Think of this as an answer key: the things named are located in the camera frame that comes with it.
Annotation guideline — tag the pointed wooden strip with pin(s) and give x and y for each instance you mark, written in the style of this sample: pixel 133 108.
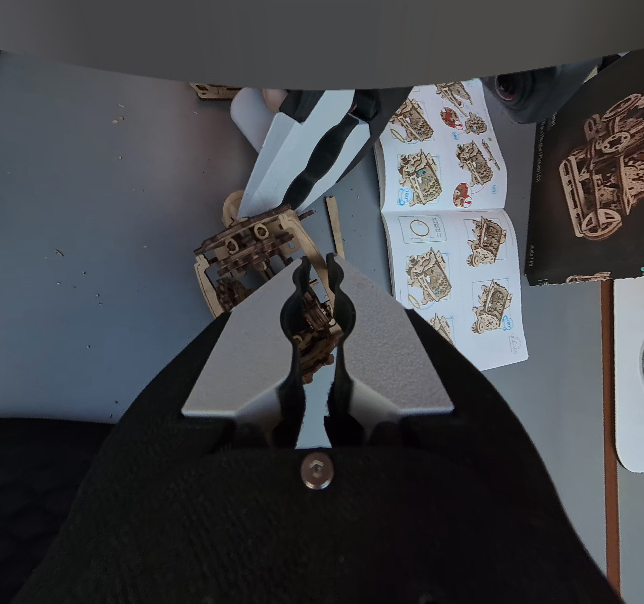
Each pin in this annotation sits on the pointed wooden strip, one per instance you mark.
pixel 334 227

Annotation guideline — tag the black camera device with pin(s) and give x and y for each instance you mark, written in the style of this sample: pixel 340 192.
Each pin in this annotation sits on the black camera device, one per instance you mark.
pixel 553 101

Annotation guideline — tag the person's left hand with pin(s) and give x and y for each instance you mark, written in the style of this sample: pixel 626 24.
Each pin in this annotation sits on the person's left hand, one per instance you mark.
pixel 274 98

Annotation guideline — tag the white flat device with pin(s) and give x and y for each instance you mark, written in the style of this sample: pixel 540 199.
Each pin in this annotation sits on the white flat device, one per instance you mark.
pixel 629 362

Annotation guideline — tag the black model kit box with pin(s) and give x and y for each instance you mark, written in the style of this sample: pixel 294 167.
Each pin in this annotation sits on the black model kit box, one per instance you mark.
pixel 553 186

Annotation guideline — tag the open instruction booklet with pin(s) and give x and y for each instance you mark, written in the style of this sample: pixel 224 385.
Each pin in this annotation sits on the open instruction booklet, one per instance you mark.
pixel 455 269

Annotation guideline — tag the grey desk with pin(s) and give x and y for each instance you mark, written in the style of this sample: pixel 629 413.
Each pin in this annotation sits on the grey desk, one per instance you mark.
pixel 100 186

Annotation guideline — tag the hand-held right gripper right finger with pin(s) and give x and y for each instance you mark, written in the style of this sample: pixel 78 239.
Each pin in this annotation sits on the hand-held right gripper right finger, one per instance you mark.
pixel 392 362

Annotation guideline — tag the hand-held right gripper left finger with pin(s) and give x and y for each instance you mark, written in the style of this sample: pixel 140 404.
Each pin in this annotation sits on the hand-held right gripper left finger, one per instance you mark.
pixel 241 362

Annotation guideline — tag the small wooden cutout piece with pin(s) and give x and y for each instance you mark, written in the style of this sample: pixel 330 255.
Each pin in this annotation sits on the small wooden cutout piece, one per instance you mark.
pixel 211 92

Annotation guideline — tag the wooden mechanical model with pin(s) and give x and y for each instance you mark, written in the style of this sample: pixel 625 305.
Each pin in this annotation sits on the wooden mechanical model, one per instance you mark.
pixel 241 247

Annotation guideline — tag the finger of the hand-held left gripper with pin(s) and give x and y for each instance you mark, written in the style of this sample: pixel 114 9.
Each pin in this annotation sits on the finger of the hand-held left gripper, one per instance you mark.
pixel 281 161
pixel 352 146

